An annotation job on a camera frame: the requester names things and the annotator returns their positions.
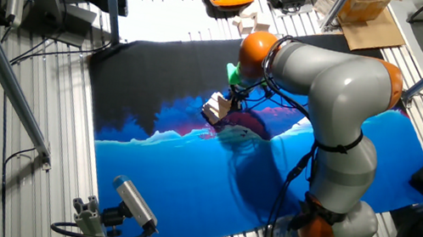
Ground wooden Jenga tower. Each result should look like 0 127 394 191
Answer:
199 89 234 128

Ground thin black table cable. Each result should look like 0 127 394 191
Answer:
8 23 115 81

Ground plain silver camera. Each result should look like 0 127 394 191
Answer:
2 0 26 30

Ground black camera ball mount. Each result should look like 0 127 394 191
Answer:
97 199 129 237

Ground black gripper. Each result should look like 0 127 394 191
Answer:
226 83 251 113

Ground short aluminium profile stub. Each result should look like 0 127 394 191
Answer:
66 192 124 237

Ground green gripper mount plate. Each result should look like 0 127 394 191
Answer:
223 61 247 88

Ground black cable strap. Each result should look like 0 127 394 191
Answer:
313 122 365 158
290 190 349 237

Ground silver camera with blue end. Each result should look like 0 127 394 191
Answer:
105 174 166 235

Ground medium spare wooden block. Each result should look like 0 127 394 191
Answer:
236 16 255 36

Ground aluminium frame post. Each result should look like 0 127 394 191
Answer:
319 0 353 34

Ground long diagonal aluminium beam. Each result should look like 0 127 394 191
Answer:
0 0 80 172

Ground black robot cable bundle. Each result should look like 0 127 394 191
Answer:
204 28 379 237

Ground large spare wooden block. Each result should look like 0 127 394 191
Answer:
251 11 274 33

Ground blue landscape printed mat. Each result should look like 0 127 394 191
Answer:
60 0 423 237

